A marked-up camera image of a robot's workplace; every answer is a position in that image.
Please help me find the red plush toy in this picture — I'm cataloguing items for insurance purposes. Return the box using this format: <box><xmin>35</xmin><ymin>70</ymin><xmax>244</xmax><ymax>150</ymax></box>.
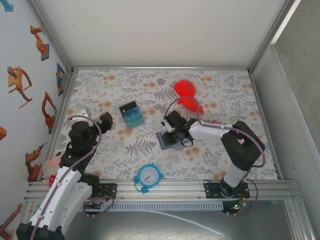
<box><xmin>174</xmin><ymin>79</ymin><xmax>205</xmax><ymax>115</ymax></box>

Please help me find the blue card holder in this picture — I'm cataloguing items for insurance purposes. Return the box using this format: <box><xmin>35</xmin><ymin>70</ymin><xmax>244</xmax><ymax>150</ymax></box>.
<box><xmin>156</xmin><ymin>128</ymin><xmax>185</xmax><ymax>151</ymax></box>

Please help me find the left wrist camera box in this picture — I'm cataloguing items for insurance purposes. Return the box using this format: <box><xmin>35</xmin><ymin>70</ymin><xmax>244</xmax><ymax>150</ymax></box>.
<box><xmin>67</xmin><ymin>107</ymin><xmax>91</xmax><ymax>124</ymax></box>

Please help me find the blue and orange wall sticker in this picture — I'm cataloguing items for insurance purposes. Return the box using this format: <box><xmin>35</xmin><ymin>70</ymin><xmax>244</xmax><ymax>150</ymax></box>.
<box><xmin>55</xmin><ymin>62</ymin><xmax>66</xmax><ymax>98</ymax></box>

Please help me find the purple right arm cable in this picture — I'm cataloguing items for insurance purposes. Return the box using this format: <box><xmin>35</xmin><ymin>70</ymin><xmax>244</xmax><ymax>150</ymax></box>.
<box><xmin>163</xmin><ymin>98</ymin><xmax>266</xmax><ymax>217</ymax></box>

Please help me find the pink plush pig toy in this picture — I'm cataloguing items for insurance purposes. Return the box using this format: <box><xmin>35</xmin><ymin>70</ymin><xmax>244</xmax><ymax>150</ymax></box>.
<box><xmin>41</xmin><ymin>152</ymin><xmax>63</xmax><ymax>188</ymax></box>

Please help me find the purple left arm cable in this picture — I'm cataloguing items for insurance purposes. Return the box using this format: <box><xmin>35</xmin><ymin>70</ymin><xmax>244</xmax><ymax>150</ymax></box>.
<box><xmin>31</xmin><ymin>115</ymin><xmax>115</xmax><ymax>240</ymax></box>

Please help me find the aluminium side rail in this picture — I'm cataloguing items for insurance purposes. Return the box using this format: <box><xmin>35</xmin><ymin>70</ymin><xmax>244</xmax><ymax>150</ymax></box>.
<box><xmin>46</xmin><ymin>71</ymin><xmax>79</xmax><ymax>151</ymax></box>

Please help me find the floral print tablecloth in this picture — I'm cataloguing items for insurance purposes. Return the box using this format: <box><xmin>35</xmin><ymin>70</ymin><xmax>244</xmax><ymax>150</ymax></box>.
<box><xmin>59</xmin><ymin>68</ymin><xmax>278</xmax><ymax>181</ymax></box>

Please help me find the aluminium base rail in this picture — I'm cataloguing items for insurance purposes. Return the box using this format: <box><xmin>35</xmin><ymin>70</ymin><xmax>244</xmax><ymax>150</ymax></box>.
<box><xmin>24</xmin><ymin>178</ymin><xmax>305</xmax><ymax>202</ymax></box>

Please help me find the black credit card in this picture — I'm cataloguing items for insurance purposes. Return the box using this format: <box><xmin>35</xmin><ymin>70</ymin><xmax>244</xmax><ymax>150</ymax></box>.
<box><xmin>118</xmin><ymin>99</ymin><xmax>138</xmax><ymax>114</ymax></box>

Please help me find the white slotted cable duct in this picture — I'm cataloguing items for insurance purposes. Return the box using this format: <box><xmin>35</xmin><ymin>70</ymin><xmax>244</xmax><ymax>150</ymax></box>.
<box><xmin>34</xmin><ymin>201</ymin><xmax>224</xmax><ymax>212</ymax></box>

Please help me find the small circuit board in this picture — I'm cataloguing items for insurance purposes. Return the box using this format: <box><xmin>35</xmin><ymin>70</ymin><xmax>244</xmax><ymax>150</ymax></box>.
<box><xmin>83</xmin><ymin>199</ymin><xmax>105</xmax><ymax>210</ymax></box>
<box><xmin>222</xmin><ymin>198</ymin><xmax>247</xmax><ymax>216</ymax></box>

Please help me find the long aluminium edge rail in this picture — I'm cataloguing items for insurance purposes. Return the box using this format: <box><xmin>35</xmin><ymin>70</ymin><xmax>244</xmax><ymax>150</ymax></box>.
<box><xmin>71</xmin><ymin>65</ymin><xmax>252</xmax><ymax>73</ymax></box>

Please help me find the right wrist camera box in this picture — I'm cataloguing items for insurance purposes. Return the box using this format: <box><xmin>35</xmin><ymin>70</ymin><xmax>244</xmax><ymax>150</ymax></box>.
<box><xmin>161</xmin><ymin>119</ymin><xmax>176</xmax><ymax>134</ymax></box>

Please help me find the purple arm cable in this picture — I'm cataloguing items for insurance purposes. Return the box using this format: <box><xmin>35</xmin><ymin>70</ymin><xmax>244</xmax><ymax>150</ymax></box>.
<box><xmin>163</xmin><ymin>98</ymin><xmax>266</xmax><ymax>217</ymax></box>
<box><xmin>31</xmin><ymin>115</ymin><xmax>115</xmax><ymax>240</ymax></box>

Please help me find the teal credit card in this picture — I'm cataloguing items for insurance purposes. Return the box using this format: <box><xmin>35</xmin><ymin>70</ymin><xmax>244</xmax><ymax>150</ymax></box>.
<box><xmin>124</xmin><ymin>116</ymin><xmax>145</xmax><ymax>126</ymax></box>

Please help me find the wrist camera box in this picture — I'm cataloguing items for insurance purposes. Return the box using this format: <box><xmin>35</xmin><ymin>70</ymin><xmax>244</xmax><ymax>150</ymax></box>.
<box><xmin>67</xmin><ymin>107</ymin><xmax>91</xmax><ymax>124</ymax></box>
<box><xmin>161</xmin><ymin>119</ymin><xmax>176</xmax><ymax>134</ymax></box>

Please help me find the blue alarm clock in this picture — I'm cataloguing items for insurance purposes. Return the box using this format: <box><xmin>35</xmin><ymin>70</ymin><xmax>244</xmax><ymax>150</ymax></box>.
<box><xmin>132</xmin><ymin>162</ymin><xmax>164</xmax><ymax>195</ymax></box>

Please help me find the white plastic tube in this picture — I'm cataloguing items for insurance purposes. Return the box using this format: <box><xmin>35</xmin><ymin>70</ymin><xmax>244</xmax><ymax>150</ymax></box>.
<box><xmin>146</xmin><ymin>209</ymin><xmax>225</xmax><ymax>237</ymax></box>

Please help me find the orange claw wall sticker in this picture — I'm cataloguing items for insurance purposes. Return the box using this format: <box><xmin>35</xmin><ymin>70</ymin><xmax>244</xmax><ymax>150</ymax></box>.
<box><xmin>6</xmin><ymin>66</ymin><xmax>34</xmax><ymax>109</ymax></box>

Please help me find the aluminium frame post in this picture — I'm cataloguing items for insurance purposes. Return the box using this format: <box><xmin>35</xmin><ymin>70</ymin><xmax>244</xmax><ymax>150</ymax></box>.
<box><xmin>247</xmin><ymin>0</ymin><xmax>301</xmax><ymax>75</ymax></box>
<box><xmin>26</xmin><ymin>0</ymin><xmax>76</xmax><ymax>76</ymax></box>

